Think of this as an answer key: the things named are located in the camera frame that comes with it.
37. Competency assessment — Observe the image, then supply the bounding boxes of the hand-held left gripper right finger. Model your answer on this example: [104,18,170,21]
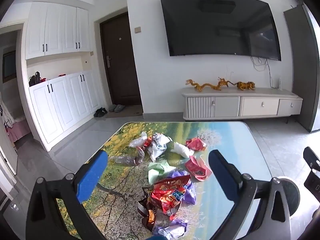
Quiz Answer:
[208,149,292,240]

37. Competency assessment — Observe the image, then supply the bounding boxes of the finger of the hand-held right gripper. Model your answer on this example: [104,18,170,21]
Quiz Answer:
[303,146,320,172]

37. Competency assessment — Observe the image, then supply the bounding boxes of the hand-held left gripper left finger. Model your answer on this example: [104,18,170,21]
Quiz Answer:
[26,150,108,240]

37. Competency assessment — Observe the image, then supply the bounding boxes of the purple plastic bag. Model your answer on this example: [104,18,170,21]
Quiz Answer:
[160,170,197,205]

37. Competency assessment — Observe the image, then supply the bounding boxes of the red orange wrapper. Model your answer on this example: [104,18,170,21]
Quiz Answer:
[185,137,208,152]

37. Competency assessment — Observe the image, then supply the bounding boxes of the clear plastic bag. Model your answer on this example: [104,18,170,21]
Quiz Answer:
[129,131,148,148]

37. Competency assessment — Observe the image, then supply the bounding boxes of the silver white wrapper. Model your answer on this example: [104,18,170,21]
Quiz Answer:
[146,132,173,162]

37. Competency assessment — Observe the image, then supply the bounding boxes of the pink red wrapper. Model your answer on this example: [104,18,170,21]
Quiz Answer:
[184,155,213,182]

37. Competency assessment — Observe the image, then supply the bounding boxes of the crushed clear plastic bottle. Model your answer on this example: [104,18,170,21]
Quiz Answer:
[109,147,145,167]

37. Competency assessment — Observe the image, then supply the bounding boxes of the crumpled white tissue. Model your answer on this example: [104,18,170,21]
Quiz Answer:
[171,142,195,158]

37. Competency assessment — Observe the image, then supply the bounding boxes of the red snack bag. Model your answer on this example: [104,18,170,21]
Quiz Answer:
[142,175,192,217]

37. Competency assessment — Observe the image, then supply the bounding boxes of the crumpled green paper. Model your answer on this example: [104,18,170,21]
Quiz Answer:
[147,159,177,184]

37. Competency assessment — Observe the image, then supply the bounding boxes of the brown snack wrapper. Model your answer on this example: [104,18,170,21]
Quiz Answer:
[137,192,155,232]

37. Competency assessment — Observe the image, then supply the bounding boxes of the purple white wrapper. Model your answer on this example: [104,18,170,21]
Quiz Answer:
[152,219,188,240]

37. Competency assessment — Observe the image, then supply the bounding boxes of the white television cabinet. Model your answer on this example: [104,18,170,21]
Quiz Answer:
[182,87,303,124]

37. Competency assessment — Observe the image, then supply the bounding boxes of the white built-in shoe cabinet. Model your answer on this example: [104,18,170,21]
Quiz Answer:
[21,2,102,152]

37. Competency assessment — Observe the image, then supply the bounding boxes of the pink bed skirt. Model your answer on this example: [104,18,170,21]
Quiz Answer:
[0,97,32,143]

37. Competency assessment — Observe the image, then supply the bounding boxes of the tall grey cupboard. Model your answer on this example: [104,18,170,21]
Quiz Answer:
[283,4,320,133]

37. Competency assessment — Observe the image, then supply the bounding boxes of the golden dragon figurine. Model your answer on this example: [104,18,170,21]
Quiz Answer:
[185,77,233,93]

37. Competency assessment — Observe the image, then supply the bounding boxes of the golden tiger figurine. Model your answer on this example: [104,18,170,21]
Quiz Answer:
[234,81,256,91]

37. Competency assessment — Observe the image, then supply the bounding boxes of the black bag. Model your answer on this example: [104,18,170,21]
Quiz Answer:
[29,71,48,87]

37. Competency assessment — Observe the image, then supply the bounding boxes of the dark brown entrance door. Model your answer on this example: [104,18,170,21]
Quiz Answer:
[99,12,143,107]

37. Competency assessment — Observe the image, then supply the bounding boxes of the hanging television cables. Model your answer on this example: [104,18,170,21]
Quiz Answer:
[251,56,273,88]

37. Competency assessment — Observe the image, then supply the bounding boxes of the black wall television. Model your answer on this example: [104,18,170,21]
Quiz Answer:
[159,0,282,61]

